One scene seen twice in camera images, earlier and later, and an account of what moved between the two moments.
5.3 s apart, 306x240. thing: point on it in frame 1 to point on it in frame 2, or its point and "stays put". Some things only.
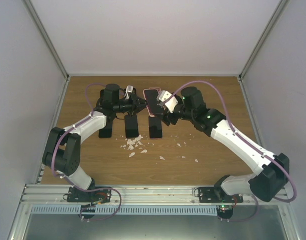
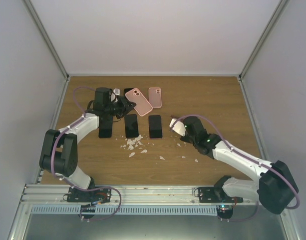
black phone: [107, 131] stays put
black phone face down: [131, 126] stays put
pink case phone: [155, 127] stays put
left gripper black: [136, 105] to [125, 110]
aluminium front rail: [138, 195] stays put
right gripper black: [168, 119] to [181, 139]
